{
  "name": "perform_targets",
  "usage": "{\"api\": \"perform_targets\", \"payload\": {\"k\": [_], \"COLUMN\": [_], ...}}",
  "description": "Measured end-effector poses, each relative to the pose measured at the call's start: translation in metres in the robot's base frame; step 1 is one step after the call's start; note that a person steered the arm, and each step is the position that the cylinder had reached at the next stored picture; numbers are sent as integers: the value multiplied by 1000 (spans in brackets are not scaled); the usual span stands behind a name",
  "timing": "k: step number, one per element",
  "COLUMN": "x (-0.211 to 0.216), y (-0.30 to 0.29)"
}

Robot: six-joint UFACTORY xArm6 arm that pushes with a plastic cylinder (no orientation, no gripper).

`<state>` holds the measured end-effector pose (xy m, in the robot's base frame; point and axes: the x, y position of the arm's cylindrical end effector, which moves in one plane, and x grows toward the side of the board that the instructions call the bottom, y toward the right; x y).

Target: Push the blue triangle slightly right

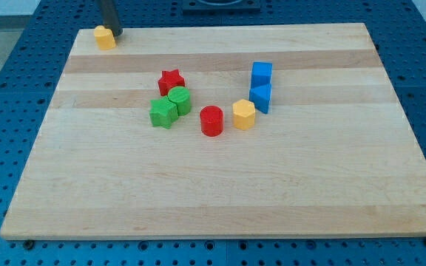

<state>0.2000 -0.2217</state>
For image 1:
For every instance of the blue triangle block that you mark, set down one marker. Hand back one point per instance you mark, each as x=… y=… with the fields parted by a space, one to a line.
x=261 y=97

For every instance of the red cylinder block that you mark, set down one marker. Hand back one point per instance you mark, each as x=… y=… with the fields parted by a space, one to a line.
x=211 y=121

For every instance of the yellow hexagon block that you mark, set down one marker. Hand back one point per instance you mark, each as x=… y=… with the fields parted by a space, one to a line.
x=243 y=114

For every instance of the green cylinder block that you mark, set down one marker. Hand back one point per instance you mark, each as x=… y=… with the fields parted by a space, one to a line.
x=181 y=97

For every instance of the green star block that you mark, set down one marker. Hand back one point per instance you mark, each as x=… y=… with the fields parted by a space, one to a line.
x=163 y=112

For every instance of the red star block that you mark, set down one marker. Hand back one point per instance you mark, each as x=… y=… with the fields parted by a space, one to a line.
x=169 y=80

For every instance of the blue cube block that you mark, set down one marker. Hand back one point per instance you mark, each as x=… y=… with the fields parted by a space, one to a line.
x=261 y=73

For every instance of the wooden board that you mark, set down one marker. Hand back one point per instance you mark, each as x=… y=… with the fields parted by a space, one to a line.
x=335 y=157

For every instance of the yellow heart block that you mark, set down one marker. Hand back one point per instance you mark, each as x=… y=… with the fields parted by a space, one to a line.
x=104 y=38

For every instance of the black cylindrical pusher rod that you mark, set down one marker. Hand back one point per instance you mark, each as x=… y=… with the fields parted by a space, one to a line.
x=109 y=14

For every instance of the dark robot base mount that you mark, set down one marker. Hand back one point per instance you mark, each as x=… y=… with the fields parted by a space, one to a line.
x=196 y=6

